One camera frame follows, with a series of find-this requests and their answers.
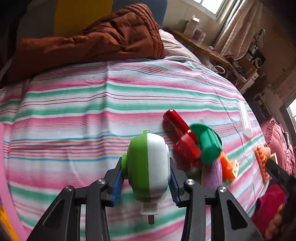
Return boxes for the green plastic spool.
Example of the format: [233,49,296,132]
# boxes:
[190,123,222,164]

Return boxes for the red plastic toy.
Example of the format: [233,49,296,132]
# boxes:
[163,109,201,171]

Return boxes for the green white plug timer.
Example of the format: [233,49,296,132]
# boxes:
[121,130,171,225]

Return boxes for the orange plastic rack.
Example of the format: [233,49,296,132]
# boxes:
[254,145,271,183]

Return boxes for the purple heart-shaped box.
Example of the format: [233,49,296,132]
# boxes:
[201,160,222,190]

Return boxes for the small orange block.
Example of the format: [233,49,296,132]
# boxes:
[219,151,239,181]

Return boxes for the white pink-edged tray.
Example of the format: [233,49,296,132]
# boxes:
[1,124,28,240]

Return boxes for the striped bed sheet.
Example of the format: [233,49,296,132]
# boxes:
[1,56,267,240]

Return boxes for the pink curtain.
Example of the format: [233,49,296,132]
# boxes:
[214,1,263,60]

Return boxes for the wooden bedside table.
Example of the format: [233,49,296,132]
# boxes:
[170,30,231,67]

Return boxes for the purple box on table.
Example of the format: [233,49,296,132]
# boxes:
[192,28,206,43]

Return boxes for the white pillow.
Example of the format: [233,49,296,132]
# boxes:
[159,29,201,64]

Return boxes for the white box on table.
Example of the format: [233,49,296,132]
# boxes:
[184,15,200,38]

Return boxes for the window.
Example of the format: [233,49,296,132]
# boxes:
[193,0,229,16]

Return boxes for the rust brown quilt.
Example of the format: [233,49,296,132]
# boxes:
[6,3,165,82]

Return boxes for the grey yellow blue headboard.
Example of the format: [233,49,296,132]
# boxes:
[16,1,168,41]

